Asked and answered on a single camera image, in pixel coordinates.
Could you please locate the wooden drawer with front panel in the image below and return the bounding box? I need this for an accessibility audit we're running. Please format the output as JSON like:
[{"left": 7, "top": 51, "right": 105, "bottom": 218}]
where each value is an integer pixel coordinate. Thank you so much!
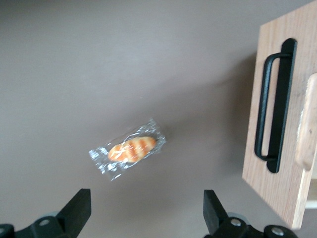
[{"left": 241, "top": 0, "right": 317, "bottom": 230}]

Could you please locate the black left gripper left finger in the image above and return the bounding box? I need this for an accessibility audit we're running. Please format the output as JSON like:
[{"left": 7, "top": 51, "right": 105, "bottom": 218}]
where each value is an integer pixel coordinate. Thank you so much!
[{"left": 0, "top": 188, "right": 92, "bottom": 238}]

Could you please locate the bread roll in clear wrap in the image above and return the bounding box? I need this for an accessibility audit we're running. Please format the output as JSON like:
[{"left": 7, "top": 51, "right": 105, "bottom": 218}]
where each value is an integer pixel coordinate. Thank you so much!
[{"left": 88, "top": 118, "right": 167, "bottom": 182}]

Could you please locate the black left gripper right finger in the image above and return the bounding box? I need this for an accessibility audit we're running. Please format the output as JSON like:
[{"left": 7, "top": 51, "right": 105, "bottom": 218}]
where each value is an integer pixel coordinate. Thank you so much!
[{"left": 202, "top": 189, "right": 301, "bottom": 238}]

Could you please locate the black metal drawer handle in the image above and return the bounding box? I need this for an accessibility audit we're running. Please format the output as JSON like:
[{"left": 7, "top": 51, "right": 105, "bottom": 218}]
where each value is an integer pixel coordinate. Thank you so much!
[{"left": 254, "top": 38, "right": 298, "bottom": 174}]

